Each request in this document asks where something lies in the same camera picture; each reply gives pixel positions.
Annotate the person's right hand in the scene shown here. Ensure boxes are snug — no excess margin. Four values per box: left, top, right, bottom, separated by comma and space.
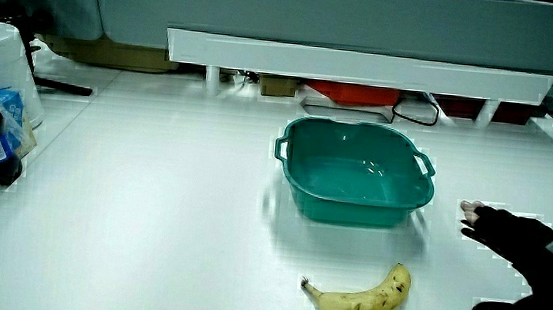
451, 198, 553, 310

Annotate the yellow banana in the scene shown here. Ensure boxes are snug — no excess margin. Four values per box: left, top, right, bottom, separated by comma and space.
297, 255, 414, 310

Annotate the white desk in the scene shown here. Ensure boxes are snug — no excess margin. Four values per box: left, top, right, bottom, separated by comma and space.
0, 57, 553, 310

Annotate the green plastic basin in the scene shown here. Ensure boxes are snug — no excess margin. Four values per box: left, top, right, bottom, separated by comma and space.
268, 113, 441, 234

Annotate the orange plastic box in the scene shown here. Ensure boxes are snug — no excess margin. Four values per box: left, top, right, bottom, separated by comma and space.
302, 78, 403, 111

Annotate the white desktop shelf riser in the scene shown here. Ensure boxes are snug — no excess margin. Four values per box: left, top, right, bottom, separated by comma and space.
161, 26, 553, 136

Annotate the small olive box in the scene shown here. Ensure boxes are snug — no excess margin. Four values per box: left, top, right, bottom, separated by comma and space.
257, 74, 299, 100

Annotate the brown cardboard box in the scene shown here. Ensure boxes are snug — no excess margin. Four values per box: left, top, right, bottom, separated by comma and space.
39, 31, 182, 76

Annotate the blue carton box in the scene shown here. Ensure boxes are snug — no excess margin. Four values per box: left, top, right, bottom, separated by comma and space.
0, 88, 42, 160

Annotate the black tripod stand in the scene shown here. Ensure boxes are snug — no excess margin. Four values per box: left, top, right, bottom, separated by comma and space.
0, 0, 102, 99

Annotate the black cable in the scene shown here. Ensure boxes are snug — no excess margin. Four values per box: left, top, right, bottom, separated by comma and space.
301, 82, 442, 129

